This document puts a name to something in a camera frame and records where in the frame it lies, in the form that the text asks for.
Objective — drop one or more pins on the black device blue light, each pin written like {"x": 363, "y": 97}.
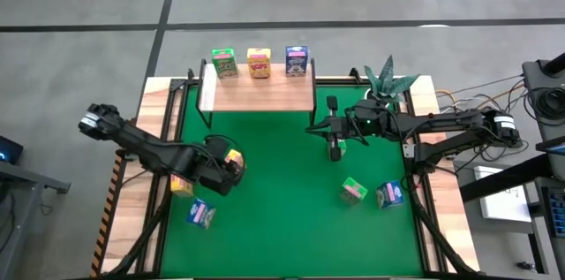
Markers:
{"x": 9, "y": 149}

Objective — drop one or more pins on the grey desk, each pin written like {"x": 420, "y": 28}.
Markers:
{"x": 547, "y": 253}

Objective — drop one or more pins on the blue keyboard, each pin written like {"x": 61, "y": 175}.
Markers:
{"x": 558, "y": 211}

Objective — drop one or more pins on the small black clamp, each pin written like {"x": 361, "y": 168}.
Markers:
{"x": 525, "y": 266}

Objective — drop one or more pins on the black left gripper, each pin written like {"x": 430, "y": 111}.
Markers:
{"x": 212, "y": 171}

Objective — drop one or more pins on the yellow Corn Pops cereal box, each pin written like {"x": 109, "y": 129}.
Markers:
{"x": 182, "y": 187}
{"x": 258, "y": 65}
{"x": 234, "y": 157}

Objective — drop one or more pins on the white box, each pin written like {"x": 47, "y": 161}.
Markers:
{"x": 503, "y": 200}

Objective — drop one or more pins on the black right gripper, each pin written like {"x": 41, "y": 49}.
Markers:
{"x": 355, "y": 125}

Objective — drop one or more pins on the grey metal cart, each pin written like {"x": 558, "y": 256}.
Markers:
{"x": 17, "y": 183}

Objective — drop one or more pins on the grey mounting bracket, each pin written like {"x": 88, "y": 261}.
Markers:
{"x": 408, "y": 151}

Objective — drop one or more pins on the black equipment stand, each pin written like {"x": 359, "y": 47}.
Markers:
{"x": 536, "y": 81}

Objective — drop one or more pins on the black metal beam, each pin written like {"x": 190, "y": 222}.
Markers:
{"x": 507, "y": 178}

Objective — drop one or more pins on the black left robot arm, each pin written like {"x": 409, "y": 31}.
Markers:
{"x": 145, "y": 152}

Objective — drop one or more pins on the blue Frosted Flakes cereal box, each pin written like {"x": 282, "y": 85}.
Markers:
{"x": 296, "y": 62}
{"x": 389, "y": 195}
{"x": 201, "y": 214}

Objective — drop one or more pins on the green table mat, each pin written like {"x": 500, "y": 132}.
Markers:
{"x": 287, "y": 244}

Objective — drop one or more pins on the wooden shelf black metal frame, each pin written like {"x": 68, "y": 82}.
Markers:
{"x": 265, "y": 90}

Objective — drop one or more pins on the green snake plant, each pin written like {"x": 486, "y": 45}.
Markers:
{"x": 388, "y": 83}

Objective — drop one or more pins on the white plant pot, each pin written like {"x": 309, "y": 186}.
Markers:
{"x": 368, "y": 94}

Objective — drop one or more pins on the black aluminium table frame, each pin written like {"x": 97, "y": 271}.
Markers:
{"x": 424, "y": 227}

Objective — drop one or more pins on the yellow black hazard tape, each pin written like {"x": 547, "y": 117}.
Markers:
{"x": 106, "y": 222}

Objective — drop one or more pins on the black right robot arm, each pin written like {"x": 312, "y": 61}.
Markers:
{"x": 441, "y": 123}

